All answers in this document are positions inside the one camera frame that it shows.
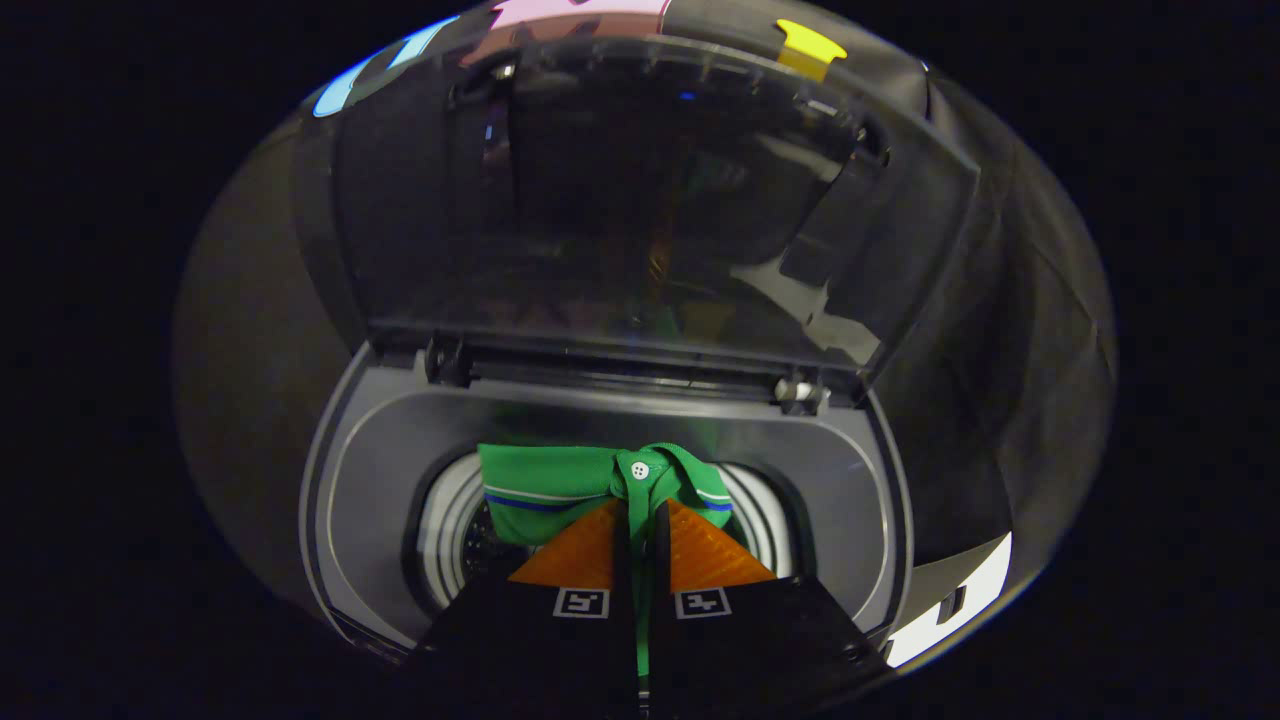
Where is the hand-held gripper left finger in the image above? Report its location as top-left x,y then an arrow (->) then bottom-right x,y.
405,498 -> 641,720

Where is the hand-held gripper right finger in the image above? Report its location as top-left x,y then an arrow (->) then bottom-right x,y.
650,498 -> 891,711

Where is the green polo shirt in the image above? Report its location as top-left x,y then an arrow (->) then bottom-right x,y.
477,442 -> 736,681

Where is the grey washing machine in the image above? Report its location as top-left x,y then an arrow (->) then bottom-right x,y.
298,340 -> 916,666

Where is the dark washing machine lid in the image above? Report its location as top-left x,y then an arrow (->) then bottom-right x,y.
330,30 -> 983,386

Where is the white panel with black marks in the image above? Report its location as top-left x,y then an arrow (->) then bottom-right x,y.
885,532 -> 1013,669

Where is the black backdrop cloth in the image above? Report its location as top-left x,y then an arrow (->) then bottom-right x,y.
170,0 -> 1116,621

